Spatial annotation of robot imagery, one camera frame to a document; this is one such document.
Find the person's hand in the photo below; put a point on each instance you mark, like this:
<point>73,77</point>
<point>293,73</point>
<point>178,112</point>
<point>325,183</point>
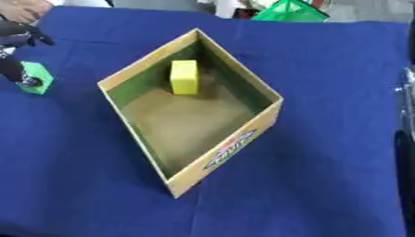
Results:
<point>20,9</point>

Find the green mesh bag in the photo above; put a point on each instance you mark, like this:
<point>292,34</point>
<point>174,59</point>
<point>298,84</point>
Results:
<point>289,11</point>

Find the yellow rectangular block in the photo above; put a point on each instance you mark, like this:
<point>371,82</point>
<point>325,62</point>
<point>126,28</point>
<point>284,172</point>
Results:
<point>184,77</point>

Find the tan cardboard box green inside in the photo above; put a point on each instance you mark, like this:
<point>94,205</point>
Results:
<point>189,123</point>

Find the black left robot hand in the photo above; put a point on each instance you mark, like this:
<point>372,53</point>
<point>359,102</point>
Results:
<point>12,34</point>

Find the green hexagonal block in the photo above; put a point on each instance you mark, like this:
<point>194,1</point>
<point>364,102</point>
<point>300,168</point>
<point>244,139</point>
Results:
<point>39,74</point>

